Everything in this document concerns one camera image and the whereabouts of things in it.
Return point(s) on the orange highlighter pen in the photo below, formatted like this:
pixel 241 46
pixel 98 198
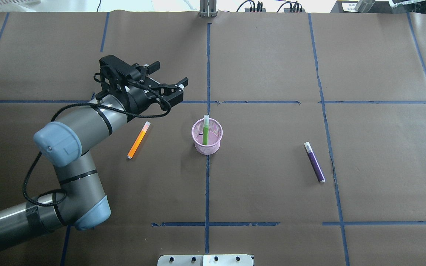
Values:
pixel 138 140

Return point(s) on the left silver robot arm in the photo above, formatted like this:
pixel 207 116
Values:
pixel 66 142

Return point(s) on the green highlighter pen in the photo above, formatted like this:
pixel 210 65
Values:
pixel 205 137

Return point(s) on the metal cup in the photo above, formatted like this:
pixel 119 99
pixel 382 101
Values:
pixel 364 6

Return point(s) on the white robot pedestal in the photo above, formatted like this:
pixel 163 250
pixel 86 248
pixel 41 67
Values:
pixel 207 260

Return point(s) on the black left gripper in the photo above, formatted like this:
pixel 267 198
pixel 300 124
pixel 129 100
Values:
pixel 138 101

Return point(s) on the purple highlighter pen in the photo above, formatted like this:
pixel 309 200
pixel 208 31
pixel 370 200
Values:
pixel 314 163

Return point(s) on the aluminium frame post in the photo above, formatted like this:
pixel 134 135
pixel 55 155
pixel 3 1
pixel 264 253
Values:
pixel 208 8

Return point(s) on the pink mesh pen holder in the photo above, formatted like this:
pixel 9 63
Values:
pixel 215 136

